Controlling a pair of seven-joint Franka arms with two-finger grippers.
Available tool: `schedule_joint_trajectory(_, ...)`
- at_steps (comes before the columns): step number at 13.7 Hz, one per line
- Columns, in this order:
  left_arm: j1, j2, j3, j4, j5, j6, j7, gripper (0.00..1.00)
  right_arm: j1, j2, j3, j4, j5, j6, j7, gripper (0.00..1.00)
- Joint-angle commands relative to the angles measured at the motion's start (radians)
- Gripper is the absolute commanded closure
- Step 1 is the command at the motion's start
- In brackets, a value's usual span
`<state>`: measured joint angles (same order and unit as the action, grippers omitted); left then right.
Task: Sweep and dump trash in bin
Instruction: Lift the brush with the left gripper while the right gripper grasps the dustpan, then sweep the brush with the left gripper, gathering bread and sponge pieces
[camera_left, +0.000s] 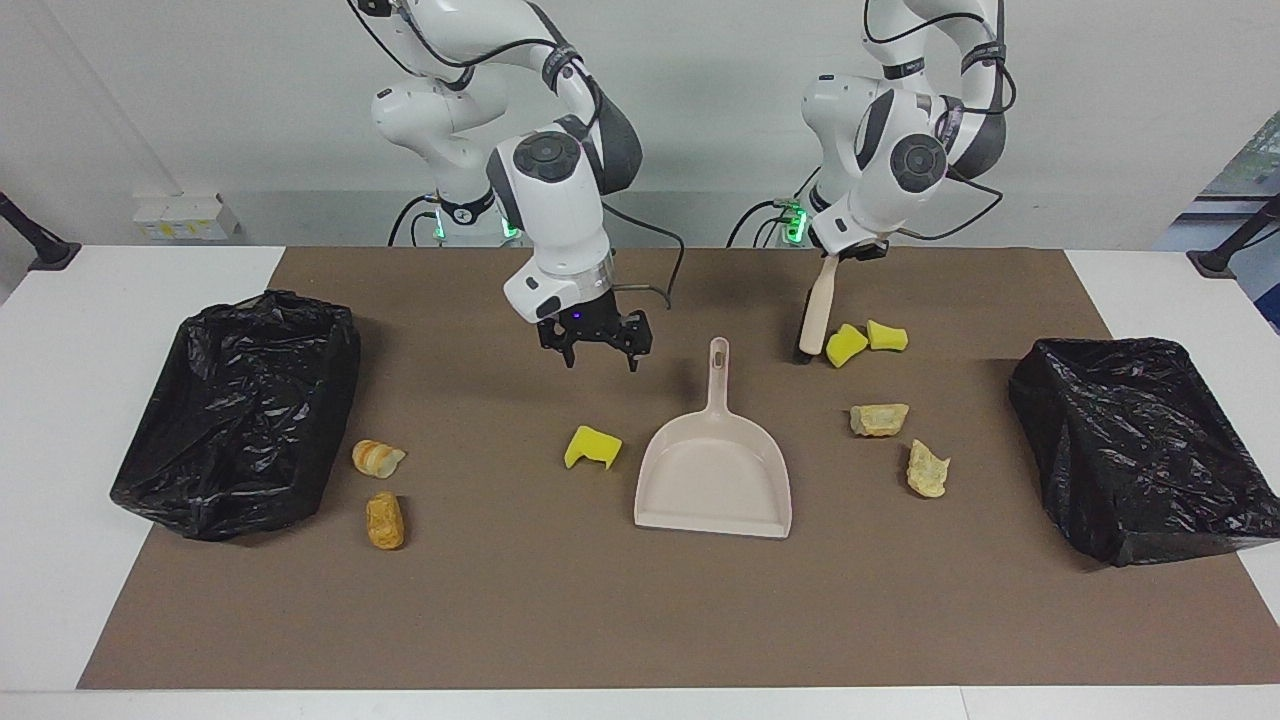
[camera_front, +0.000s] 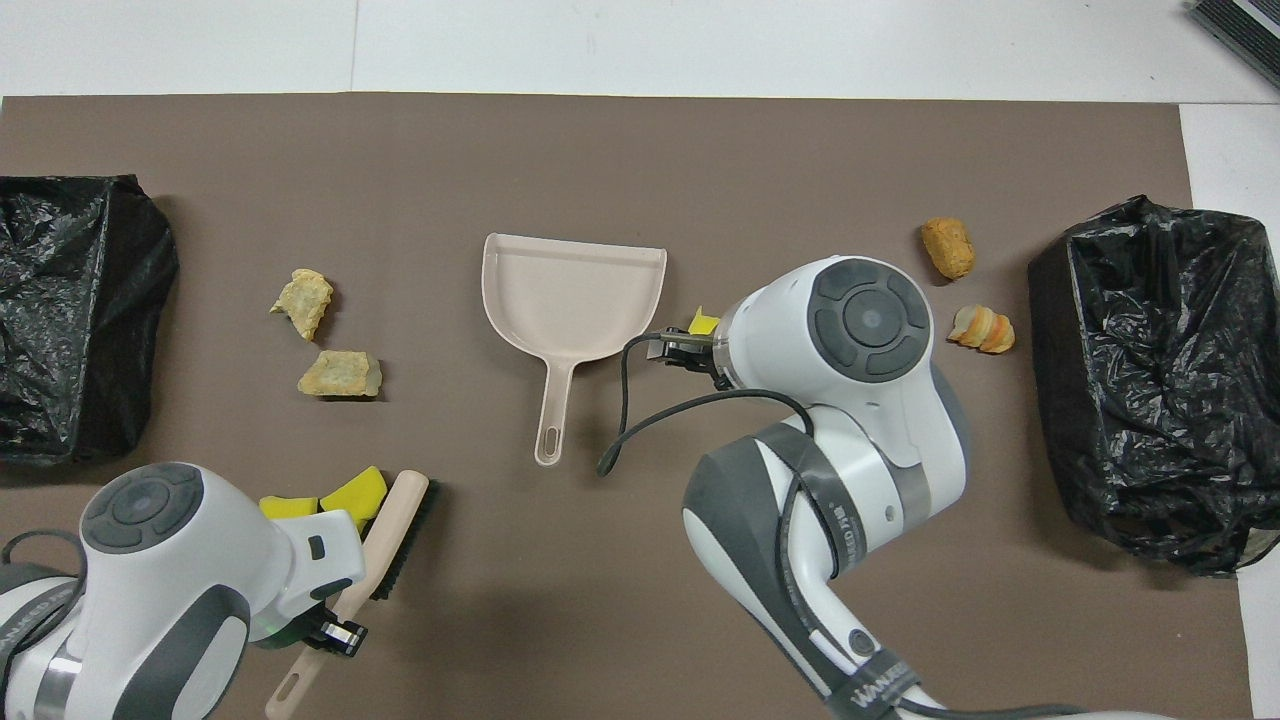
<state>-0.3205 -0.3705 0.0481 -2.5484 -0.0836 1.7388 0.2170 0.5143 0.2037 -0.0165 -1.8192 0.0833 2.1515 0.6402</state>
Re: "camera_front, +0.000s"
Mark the beige striped foam bread chunk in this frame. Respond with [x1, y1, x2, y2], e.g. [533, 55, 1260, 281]
[269, 268, 335, 342]

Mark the dark grey ribbed device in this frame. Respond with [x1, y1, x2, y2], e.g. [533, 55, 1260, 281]
[1188, 0, 1280, 91]

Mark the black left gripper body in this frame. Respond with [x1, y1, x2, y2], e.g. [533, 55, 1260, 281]
[252, 598, 351, 651]

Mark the brown table mat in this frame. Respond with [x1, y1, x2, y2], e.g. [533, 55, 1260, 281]
[0, 93, 1253, 720]

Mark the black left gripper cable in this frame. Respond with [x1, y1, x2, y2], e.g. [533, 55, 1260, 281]
[0, 528, 91, 641]

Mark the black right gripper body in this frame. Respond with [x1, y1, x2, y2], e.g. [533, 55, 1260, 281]
[645, 333, 737, 391]

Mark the beige brush with black bristles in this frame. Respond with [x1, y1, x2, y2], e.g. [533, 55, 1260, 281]
[264, 469, 441, 720]

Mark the brown toy bread roll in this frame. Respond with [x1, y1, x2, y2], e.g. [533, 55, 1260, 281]
[921, 217, 976, 281]

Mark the orange striped toy croissant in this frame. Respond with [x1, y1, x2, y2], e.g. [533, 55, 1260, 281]
[948, 305, 1017, 355]

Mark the beige plastic dustpan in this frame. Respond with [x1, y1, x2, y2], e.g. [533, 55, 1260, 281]
[481, 233, 668, 467]

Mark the black bag-lined bin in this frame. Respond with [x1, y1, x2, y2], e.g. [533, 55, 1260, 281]
[0, 175, 181, 466]
[1027, 195, 1280, 577]

